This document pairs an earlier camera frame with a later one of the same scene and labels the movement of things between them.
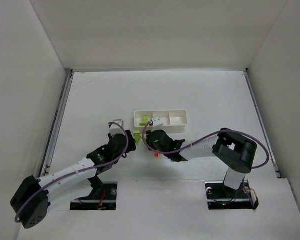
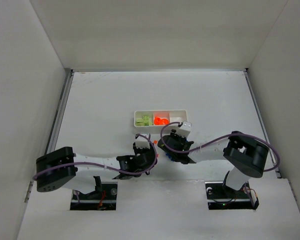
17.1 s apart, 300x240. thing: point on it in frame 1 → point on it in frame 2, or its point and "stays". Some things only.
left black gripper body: x=130 y=141 → x=147 y=157
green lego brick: x=144 y=123 → x=139 y=120
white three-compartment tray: x=171 y=118 stays
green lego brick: x=145 y=118 stays
